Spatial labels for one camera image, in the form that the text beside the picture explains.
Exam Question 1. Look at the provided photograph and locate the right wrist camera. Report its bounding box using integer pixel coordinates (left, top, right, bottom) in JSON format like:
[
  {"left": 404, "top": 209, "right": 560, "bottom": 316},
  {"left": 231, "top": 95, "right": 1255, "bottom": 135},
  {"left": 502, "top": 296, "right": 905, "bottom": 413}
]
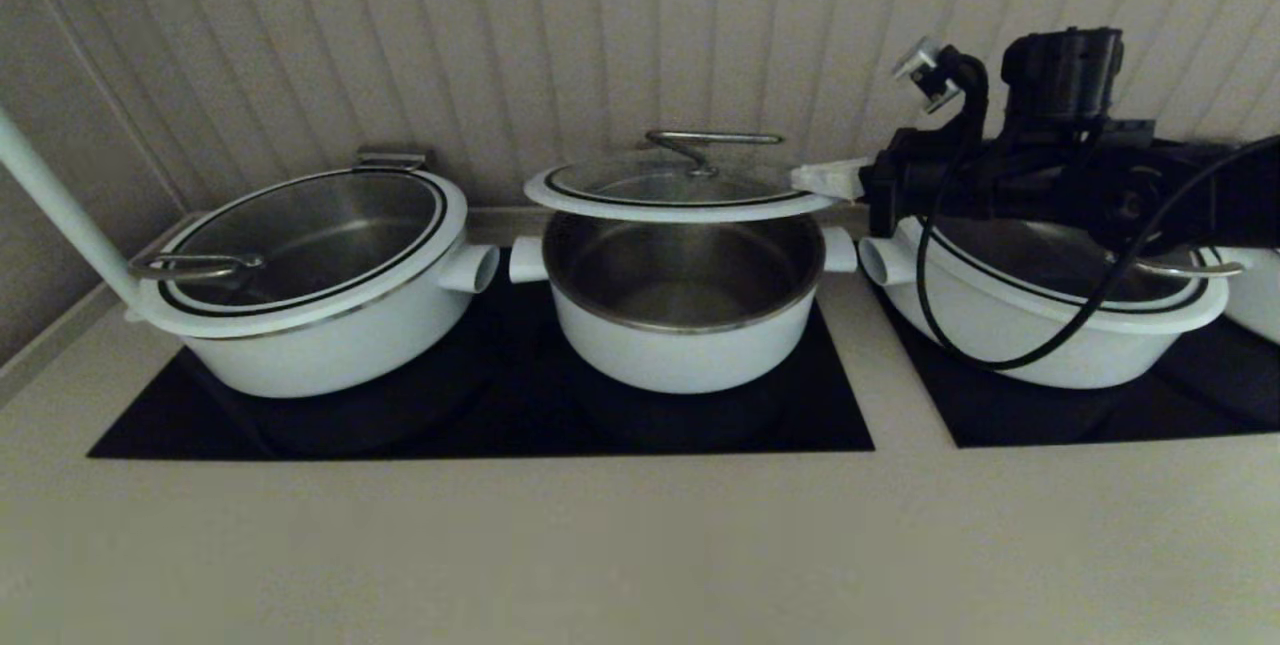
[{"left": 893, "top": 37, "right": 991, "bottom": 136}]

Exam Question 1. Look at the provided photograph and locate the white slanted pole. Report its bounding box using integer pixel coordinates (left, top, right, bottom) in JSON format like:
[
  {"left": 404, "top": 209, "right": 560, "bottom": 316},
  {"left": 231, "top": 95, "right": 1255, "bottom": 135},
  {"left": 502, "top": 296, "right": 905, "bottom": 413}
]
[{"left": 0, "top": 105, "right": 151, "bottom": 323}]

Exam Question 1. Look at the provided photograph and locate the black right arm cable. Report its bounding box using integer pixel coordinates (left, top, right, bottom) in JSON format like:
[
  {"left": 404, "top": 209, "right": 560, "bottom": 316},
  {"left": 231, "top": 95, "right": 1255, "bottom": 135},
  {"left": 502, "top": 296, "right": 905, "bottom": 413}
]
[{"left": 915, "top": 133, "right": 1280, "bottom": 372}]

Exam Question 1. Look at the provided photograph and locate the left white chafing pot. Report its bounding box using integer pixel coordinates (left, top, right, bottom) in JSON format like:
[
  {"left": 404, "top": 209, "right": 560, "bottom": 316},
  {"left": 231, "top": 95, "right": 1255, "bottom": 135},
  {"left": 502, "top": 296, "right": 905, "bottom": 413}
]
[{"left": 128, "top": 168, "right": 469, "bottom": 339}]

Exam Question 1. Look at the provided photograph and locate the black glass cooktop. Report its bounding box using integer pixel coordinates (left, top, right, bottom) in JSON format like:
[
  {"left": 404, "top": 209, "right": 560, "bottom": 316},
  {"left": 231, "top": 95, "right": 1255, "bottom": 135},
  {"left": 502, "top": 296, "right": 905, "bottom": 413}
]
[
  {"left": 88, "top": 245, "right": 874, "bottom": 461},
  {"left": 870, "top": 275, "right": 1280, "bottom": 449}
]

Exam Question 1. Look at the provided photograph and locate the glass lid with white rim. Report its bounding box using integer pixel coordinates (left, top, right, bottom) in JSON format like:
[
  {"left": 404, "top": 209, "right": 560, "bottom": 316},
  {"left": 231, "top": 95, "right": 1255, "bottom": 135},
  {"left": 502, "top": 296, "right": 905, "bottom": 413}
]
[{"left": 523, "top": 130, "right": 851, "bottom": 224}]

